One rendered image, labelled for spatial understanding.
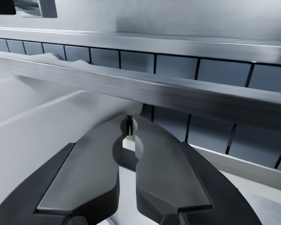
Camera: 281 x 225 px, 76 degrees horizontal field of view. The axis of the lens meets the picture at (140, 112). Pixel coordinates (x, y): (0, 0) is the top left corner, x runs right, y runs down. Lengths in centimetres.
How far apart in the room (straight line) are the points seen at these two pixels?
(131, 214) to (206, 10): 29
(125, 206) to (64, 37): 25
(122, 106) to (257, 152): 12
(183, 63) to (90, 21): 15
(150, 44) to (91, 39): 7
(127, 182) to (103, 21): 22
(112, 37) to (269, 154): 18
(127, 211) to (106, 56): 24
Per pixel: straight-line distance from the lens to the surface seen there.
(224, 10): 21
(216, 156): 17
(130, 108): 16
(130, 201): 30
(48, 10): 23
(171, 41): 17
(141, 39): 18
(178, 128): 19
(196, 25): 21
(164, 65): 17
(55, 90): 17
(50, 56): 24
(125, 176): 27
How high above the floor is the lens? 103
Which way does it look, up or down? 52 degrees down
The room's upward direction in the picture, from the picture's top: 131 degrees counter-clockwise
